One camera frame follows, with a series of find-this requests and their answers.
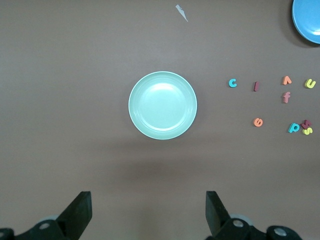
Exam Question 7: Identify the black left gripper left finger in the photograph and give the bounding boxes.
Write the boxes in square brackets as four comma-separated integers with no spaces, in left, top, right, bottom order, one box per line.
[0,191,93,240]

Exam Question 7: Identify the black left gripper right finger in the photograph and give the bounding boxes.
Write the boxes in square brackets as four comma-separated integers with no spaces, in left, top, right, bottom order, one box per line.
[205,190,303,240]

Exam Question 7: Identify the teal foam letter p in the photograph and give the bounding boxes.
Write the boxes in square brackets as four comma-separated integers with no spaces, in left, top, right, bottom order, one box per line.
[287,122,301,134]

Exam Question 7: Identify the pale green round plate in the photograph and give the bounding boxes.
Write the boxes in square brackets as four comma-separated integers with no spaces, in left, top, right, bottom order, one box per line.
[128,71,198,141]

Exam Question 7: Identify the white paper scrap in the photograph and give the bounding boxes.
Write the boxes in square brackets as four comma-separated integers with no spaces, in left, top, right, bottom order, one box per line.
[175,4,189,23]

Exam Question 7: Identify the blue round plate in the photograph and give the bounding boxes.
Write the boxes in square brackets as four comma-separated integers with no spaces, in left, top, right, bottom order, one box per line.
[291,0,320,45]

